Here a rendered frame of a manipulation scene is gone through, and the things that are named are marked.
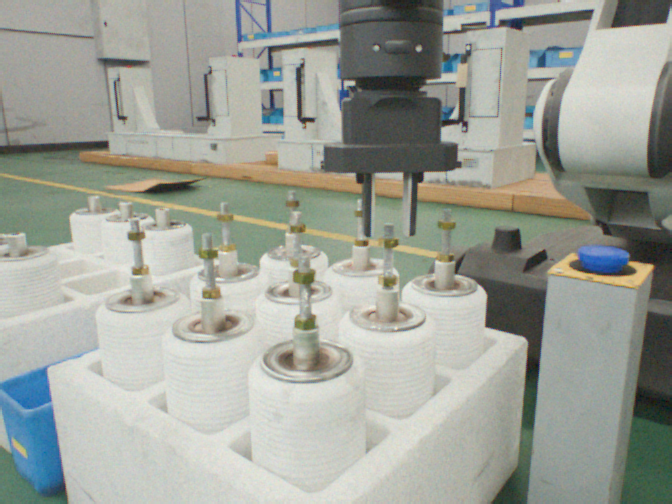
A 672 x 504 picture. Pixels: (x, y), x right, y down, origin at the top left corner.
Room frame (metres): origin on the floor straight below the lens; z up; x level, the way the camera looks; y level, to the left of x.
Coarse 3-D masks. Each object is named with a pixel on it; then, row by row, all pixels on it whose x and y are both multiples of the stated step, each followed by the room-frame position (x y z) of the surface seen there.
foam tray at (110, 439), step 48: (96, 384) 0.49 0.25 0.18; (480, 384) 0.49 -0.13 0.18; (96, 432) 0.47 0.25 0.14; (144, 432) 0.41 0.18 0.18; (192, 432) 0.41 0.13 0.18; (240, 432) 0.41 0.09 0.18; (384, 432) 0.41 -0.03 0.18; (432, 432) 0.41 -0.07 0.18; (480, 432) 0.49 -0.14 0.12; (96, 480) 0.48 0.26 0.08; (144, 480) 0.42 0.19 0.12; (192, 480) 0.37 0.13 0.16; (240, 480) 0.34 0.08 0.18; (336, 480) 0.34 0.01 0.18; (384, 480) 0.35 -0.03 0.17; (432, 480) 0.41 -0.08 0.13; (480, 480) 0.50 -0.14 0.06
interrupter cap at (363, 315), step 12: (360, 312) 0.49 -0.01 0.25; (372, 312) 0.50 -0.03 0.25; (408, 312) 0.50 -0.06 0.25; (420, 312) 0.49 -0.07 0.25; (360, 324) 0.46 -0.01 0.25; (372, 324) 0.47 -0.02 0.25; (384, 324) 0.46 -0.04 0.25; (396, 324) 0.46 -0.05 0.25; (408, 324) 0.47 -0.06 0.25; (420, 324) 0.47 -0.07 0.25
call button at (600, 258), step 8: (584, 248) 0.45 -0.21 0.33; (592, 248) 0.45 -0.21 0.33; (600, 248) 0.45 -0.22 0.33; (608, 248) 0.45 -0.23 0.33; (616, 248) 0.45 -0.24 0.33; (584, 256) 0.44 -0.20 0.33; (592, 256) 0.43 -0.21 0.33; (600, 256) 0.43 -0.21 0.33; (608, 256) 0.43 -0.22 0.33; (616, 256) 0.43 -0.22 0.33; (624, 256) 0.43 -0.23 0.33; (584, 264) 0.44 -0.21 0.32; (592, 264) 0.43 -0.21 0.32; (600, 264) 0.43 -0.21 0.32; (608, 264) 0.42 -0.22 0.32; (616, 264) 0.42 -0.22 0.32; (624, 264) 0.43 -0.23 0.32
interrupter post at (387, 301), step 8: (376, 288) 0.49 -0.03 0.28; (376, 296) 0.49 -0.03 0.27; (384, 296) 0.48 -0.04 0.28; (392, 296) 0.48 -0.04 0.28; (376, 304) 0.49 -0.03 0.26; (384, 304) 0.48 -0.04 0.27; (392, 304) 0.48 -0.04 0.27; (376, 312) 0.49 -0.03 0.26; (384, 312) 0.48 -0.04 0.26; (392, 312) 0.48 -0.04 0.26; (384, 320) 0.48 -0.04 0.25; (392, 320) 0.48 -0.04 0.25
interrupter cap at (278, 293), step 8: (272, 288) 0.57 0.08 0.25; (280, 288) 0.57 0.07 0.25; (288, 288) 0.58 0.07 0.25; (312, 288) 0.57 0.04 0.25; (320, 288) 0.57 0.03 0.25; (328, 288) 0.57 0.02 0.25; (272, 296) 0.54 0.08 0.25; (280, 296) 0.54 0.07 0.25; (288, 296) 0.55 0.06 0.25; (296, 296) 0.55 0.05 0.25; (312, 296) 0.54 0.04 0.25; (320, 296) 0.54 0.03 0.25; (328, 296) 0.55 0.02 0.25; (288, 304) 0.53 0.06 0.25; (296, 304) 0.53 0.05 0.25
